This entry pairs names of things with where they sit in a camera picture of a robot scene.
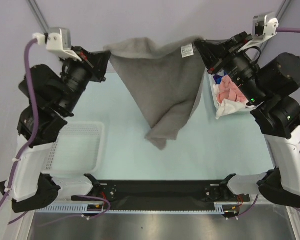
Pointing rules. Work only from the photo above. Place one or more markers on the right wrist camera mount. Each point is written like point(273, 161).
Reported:
point(265, 28)

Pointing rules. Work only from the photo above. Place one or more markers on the pink towel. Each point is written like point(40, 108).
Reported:
point(229, 91)

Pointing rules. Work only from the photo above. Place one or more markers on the left aluminium frame post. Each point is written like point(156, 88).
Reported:
point(38, 15)

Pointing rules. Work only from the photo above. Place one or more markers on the blue towel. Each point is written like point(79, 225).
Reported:
point(218, 78)

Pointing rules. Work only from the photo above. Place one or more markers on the white towel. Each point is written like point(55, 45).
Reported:
point(227, 107)

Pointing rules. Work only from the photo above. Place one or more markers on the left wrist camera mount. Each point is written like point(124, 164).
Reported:
point(58, 42)

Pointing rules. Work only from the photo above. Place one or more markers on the grey terry towel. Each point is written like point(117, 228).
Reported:
point(165, 81)

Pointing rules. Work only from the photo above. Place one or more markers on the aluminium frame post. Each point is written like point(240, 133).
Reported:
point(38, 15)
point(283, 9)

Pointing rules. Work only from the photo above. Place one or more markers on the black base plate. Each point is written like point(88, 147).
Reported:
point(163, 195)

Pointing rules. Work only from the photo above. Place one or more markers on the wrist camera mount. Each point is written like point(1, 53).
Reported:
point(58, 42)
point(265, 28)

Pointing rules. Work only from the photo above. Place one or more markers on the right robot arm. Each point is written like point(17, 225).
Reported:
point(277, 114)

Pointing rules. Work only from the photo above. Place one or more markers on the right aluminium frame post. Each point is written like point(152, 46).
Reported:
point(283, 9)

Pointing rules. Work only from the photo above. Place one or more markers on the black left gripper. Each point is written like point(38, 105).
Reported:
point(97, 60)

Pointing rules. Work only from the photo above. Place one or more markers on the empty white perforated basket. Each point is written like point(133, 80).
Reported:
point(77, 150)

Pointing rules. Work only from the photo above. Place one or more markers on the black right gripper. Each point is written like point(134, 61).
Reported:
point(216, 58)

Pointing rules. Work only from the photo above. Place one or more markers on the grey slotted cable duct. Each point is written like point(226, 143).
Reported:
point(73, 208)

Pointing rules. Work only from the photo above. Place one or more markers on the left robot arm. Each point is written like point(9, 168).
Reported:
point(52, 99)

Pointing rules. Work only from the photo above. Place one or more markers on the white basket with towels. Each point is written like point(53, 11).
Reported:
point(226, 97)

